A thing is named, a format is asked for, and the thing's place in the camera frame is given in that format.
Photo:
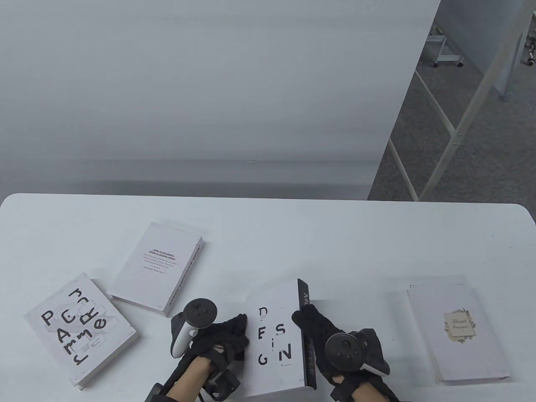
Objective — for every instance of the white backdrop board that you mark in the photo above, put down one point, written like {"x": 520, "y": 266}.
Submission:
{"x": 209, "y": 83}

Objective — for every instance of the white and black right controller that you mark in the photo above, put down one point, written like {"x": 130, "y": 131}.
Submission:
{"x": 347, "y": 347}

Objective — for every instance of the white metal support frame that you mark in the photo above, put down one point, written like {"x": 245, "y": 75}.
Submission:
{"x": 454, "y": 138}

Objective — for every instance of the white and black left controller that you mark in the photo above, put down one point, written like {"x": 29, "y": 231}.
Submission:
{"x": 201, "y": 312}

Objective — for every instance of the grey caster wheel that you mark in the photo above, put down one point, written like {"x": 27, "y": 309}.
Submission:
{"x": 531, "y": 54}

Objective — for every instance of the person's right hand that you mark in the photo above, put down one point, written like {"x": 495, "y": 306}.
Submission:
{"x": 316, "y": 331}

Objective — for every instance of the white wheeled base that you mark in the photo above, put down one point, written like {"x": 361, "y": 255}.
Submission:
{"x": 446, "y": 56}

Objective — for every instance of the grey partition panel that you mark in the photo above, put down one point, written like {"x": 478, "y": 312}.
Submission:
{"x": 473, "y": 33}

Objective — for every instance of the white book red-lined spine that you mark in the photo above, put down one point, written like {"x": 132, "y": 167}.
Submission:
{"x": 142, "y": 276}

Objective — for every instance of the white book overlapping letters print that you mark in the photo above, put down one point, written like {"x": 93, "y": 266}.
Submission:
{"x": 50, "y": 339}

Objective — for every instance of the person's right forearm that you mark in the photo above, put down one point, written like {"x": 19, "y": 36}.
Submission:
{"x": 368, "y": 393}

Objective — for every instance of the white book floral label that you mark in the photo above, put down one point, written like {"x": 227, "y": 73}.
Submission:
{"x": 456, "y": 301}

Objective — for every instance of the white book black spine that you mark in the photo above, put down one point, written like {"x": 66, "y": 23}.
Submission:
{"x": 272, "y": 368}

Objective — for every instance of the white and black controller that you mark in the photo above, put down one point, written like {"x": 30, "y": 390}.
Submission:
{"x": 201, "y": 312}
{"x": 347, "y": 347}

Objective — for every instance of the person's left hand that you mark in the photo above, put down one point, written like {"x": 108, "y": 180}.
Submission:
{"x": 228, "y": 339}

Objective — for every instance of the person's left forearm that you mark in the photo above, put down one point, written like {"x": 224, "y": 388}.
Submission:
{"x": 188, "y": 381}

